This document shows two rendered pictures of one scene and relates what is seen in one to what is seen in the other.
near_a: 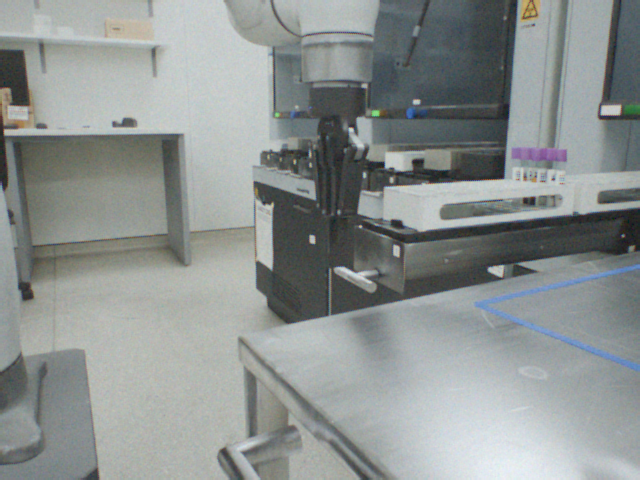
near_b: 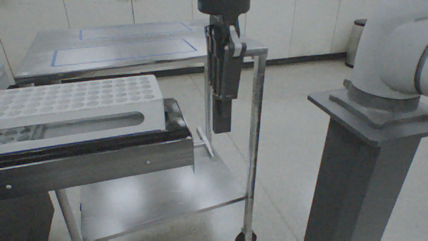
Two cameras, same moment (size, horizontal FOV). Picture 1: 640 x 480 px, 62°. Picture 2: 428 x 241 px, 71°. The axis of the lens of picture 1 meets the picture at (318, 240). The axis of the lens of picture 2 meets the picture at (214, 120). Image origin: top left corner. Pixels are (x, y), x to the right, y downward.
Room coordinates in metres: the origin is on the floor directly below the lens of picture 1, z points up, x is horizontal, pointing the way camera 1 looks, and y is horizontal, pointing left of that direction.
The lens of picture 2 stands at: (1.16, 0.03, 1.04)
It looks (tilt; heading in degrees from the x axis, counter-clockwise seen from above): 29 degrees down; 188
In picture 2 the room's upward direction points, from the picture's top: straight up
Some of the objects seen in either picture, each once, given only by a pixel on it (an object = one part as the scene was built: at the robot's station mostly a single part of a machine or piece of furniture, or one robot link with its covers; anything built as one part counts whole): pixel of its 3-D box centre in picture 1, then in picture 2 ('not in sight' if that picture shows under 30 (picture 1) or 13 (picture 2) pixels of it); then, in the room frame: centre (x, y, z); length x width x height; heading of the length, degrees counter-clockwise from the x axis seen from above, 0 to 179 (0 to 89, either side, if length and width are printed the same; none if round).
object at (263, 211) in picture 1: (261, 232); not in sight; (2.51, 0.27, 0.43); 0.27 x 0.02 x 0.36; 25
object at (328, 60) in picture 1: (337, 63); not in sight; (0.71, -0.02, 1.03); 0.09 x 0.09 x 0.06
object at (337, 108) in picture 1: (336, 123); (223, 17); (0.71, -0.02, 0.96); 0.08 x 0.07 x 0.09; 25
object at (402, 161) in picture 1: (434, 162); not in sight; (1.65, -0.35, 0.83); 0.30 x 0.10 x 0.06; 115
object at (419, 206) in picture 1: (480, 205); (57, 117); (0.82, -0.25, 0.83); 0.30 x 0.10 x 0.06; 116
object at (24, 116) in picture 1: (18, 108); not in sight; (3.50, 1.90, 1.02); 0.22 x 0.17 x 0.24; 25
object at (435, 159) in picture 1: (439, 161); not in sight; (1.47, -0.33, 0.85); 0.12 x 0.02 x 0.06; 26
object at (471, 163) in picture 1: (478, 165); not in sight; (1.33, -0.39, 0.85); 0.12 x 0.02 x 0.06; 26
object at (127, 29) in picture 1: (129, 32); not in sight; (3.81, 1.27, 1.52); 0.29 x 0.22 x 0.12; 114
